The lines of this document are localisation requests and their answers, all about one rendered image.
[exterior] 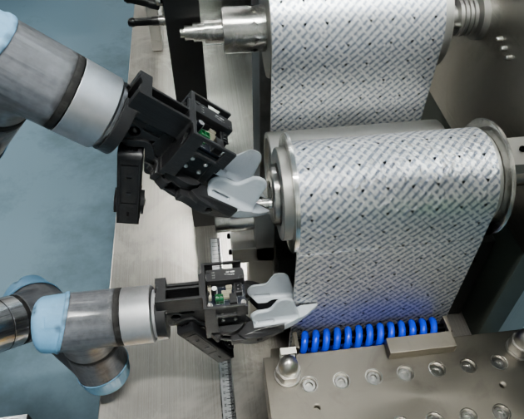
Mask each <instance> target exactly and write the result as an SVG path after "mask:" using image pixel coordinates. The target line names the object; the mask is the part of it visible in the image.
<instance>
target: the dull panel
mask: <svg viewBox="0 0 524 419"><path fill-rule="evenodd" d="M422 120H438V121H439V122H441V124H442V125H443V126H444V128H445V129H451V127H450V125H449V124H448V123H447V120H446V119H445V117H444V115H443V114H442V112H441V110H440V109H439V107H438V105H437V103H436V102H435V100H434V99H433V96H432V94H431V93H430V91H429V92H428V97H427V100H426V103H425V107H424V109H423V114H422V118H421V121H422ZM493 237H494V239H495V240H496V242H495V244H494V245H493V247H492V250H491V252H490V254H489V255H488V257H487V260H486V262H485V264H484V265H483V267H482V270H481V272H480V274H479V275H478V278H477V281H476V282H475V284H474V286H473V288H472V291H471V292H470V294H469V296H468V298H467V301H466V302H465V304H464V306H463V308H462V314H463V317H464V318H465V320H466V322H467V325H468V327H469V330H470V332H471V334H472V335H473V334H481V333H495V332H498V331H499V330H500V328H501V327H502V325H503V324H504V322H505V321H506V319H507V317H508V315H509V314H510V312H511V311H512V309H513V308H514V306H515V304H516V303H517V300H518V299H519V298H520V297H521V295H522V293H523V291H524V253H523V252H522V250H521V248H520V246H519V244H518V243H517V241H516V240H515V238H514V236H513V234H512V232H511V231H510V229H509V228H508V226H507V224H505V226H504V227H503V228H502V229H501V230H500V231H499V232H497V233H495V234H493Z"/></svg>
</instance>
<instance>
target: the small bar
mask: <svg viewBox="0 0 524 419"><path fill-rule="evenodd" d="M384 347H385V350H386V353H387V356H388V359H394V358H402V357H416V356H423V355H431V354H439V353H446V352H454V351H455V349H456V347H457V344H456V342H455V339H454V337H453V335H452V332H451V331H447V332H440V333H425V334H418V335H410V336H402V337H395V338H386V339H385V342H384Z"/></svg>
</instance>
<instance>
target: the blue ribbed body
mask: <svg viewBox="0 0 524 419"><path fill-rule="evenodd" d="M365 328H366V332H363V329H362V326H360V325H357V326H355V333H352V329H351V327H350V326H346V327H345V329H344V334H342V333H341V330H340V328H335V329H334V335H331V334H330V331H329V329H328V328H325V329H324V330H323V336H322V337H320V334H319V331H318V330H317V329H315V330H314V331H313V332H312V337H311V338H310V337H309V333H308V332H307V331H303V332H302V333H301V339H298V341H299V348H300V350H299V351H300V353H306V352H307V351H308V353H310V352H317V351H318V350H319V352H324V351H328V350H330V351H332V350H339V349H347V348H360V347H361V346H362V347H369V346H372V345H373V346H377V345H382V344H384V342H385V339H386V338H395V337H402V336H410V335H418V334H425V333H440V332H445V327H444V325H443V323H437V320H436V319H435V318H434V317H430V318H429V319H428V325H427V324H426V320H425V319H424V318H420V319H419V320H418V325H417V326H416V323H415V321H414V320H413V319H409V320H408V327H407V328H406V327H405V323H404V321H402V320H399V321H398V323H397V328H395V327H394V324H393V322H388V323H387V329H384V327H383V324H382V323H377V325H376V329H377V331H374V330H373V325H372V324H370V323H368V324H367V325H366V327H365Z"/></svg>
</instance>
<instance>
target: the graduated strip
mask: <svg viewBox="0 0 524 419"><path fill-rule="evenodd" d="M210 260H211V263H214V262H222V252H221V242H220V237H219V238H210ZM214 269H223V265H216V266H212V270H214ZM218 367H219V379H220V401H221V413H222V419H236V410H235V392H234V383H233V373H232V364H231V359H229V360H226V361H223V362H220V363H218Z"/></svg>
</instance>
